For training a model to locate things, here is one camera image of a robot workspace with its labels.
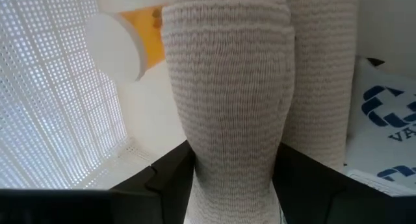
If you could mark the orange pill bottle white cap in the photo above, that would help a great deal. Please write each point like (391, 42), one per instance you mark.
(113, 47)

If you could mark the wet wipes pack blue print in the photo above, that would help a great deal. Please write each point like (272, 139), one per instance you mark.
(373, 146)

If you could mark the white plastic basket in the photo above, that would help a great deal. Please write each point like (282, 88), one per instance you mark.
(48, 87)

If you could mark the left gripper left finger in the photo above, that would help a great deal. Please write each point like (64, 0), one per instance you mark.
(97, 207)

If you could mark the small beige bandage roll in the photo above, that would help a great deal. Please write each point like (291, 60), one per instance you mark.
(325, 71)

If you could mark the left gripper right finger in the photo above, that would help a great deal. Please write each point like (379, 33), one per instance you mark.
(325, 201)

